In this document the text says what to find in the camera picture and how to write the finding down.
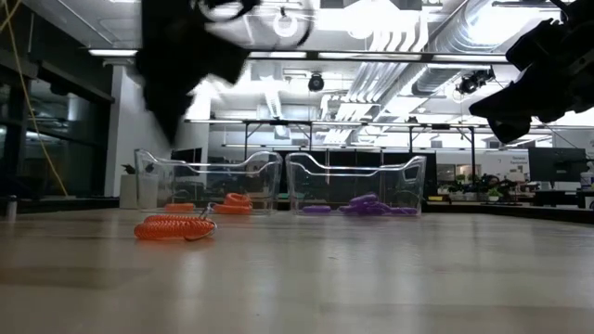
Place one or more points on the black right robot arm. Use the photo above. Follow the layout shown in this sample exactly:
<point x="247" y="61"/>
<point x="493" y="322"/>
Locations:
<point x="587" y="46"/>

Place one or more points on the small grey post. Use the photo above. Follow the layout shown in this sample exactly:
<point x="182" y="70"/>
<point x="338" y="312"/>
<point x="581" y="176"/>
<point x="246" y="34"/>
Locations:
<point x="11" y="209"/>

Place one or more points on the clear plastic bin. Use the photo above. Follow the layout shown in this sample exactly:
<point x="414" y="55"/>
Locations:
<point x="209" y="185"/>
<point x="352" y="181"/>

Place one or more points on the green potted plants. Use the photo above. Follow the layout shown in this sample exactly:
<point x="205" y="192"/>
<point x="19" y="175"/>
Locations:
<point x="492" y="192"/>

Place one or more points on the black dome camera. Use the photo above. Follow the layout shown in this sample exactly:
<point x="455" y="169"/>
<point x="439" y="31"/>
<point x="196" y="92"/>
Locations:
<point x="316" y="83"/>

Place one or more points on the black monitor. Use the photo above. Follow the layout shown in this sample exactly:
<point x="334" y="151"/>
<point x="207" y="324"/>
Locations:
<point x="557" y="164"/>
<point x="185" y="158"/>

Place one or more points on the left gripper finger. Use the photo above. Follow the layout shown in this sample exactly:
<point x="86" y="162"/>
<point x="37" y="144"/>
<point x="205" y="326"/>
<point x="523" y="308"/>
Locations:
<point x="169" y="116"/>

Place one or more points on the white cup with plant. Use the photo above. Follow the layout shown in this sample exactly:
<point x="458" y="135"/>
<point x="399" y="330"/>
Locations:
<point x="127" y="192"/>

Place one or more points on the black aluminium table frame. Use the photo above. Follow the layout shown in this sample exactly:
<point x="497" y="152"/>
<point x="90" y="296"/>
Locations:
<point x="510" y="214"/>

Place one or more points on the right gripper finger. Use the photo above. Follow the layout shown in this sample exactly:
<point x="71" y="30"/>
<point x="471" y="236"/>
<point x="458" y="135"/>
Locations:
<point x="510" y="102"/>

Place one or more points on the black ceiling camera rig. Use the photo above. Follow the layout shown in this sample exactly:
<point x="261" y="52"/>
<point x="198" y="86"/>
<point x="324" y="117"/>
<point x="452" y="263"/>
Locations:
<point x="471" y="83"/>

